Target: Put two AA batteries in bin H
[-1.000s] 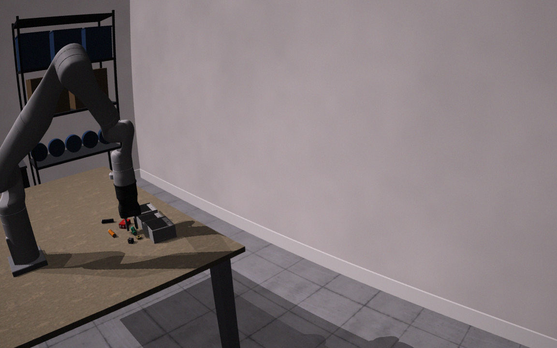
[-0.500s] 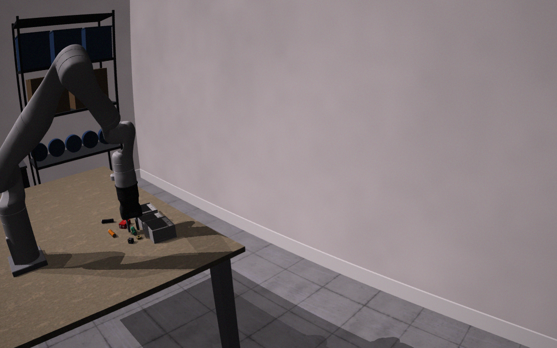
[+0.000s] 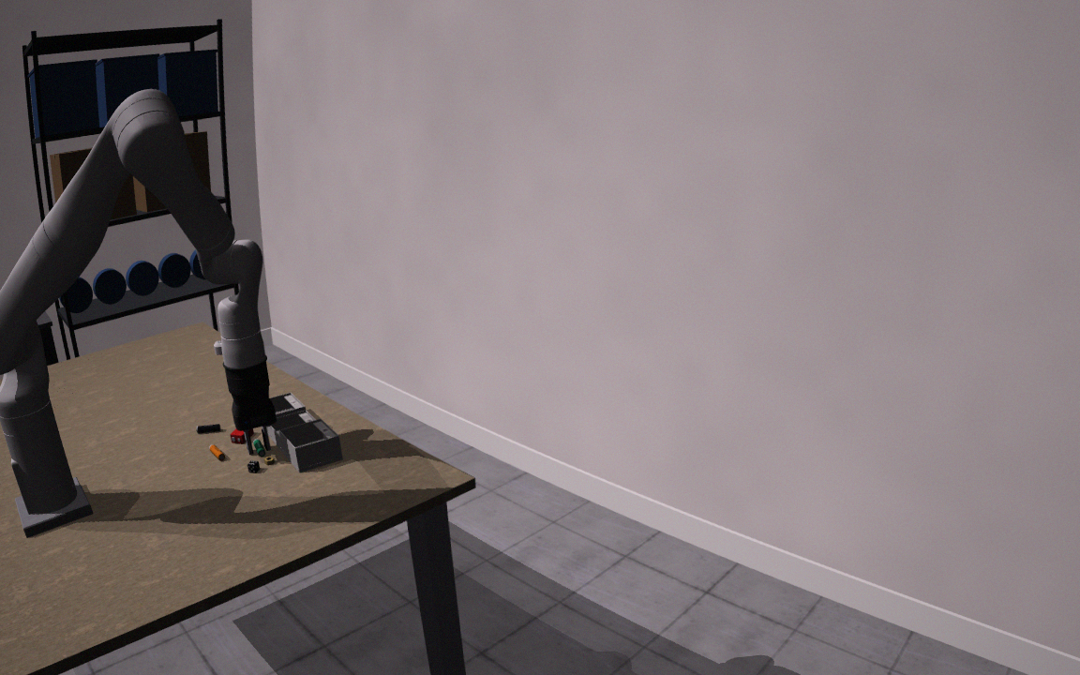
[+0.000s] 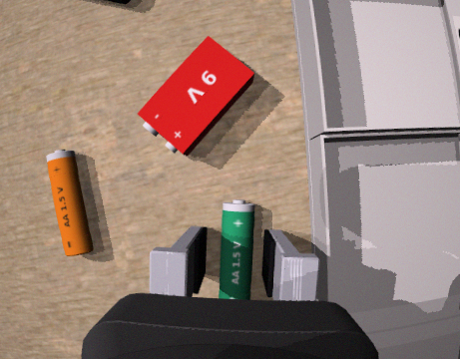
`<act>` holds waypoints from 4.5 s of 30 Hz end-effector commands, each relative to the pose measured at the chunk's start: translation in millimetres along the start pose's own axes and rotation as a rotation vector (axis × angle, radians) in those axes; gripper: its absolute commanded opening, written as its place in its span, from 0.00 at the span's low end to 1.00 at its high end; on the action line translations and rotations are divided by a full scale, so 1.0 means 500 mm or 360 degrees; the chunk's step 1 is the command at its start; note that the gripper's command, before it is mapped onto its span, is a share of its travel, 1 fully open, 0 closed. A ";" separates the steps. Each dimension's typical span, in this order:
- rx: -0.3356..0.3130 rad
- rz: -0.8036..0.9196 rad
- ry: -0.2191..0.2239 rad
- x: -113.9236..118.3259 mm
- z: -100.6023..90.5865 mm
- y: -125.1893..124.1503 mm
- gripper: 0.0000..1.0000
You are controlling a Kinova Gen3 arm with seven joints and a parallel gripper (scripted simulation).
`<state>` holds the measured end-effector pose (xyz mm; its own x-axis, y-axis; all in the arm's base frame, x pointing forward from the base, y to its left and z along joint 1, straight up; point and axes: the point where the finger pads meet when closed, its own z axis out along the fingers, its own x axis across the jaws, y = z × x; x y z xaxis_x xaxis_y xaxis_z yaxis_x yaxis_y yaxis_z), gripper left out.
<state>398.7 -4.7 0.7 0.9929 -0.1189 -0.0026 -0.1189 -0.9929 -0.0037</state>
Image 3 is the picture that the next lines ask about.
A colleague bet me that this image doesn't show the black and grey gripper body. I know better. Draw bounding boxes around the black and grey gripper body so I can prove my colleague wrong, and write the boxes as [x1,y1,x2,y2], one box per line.
[214,329,276,431]

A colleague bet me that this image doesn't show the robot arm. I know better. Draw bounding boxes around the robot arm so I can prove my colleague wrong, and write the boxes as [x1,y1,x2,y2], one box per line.
[0,89,264,515]

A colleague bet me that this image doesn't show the white open cardboard bins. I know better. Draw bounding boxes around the white open cardboard bins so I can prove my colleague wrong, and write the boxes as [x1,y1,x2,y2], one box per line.
[267,393,343,473]

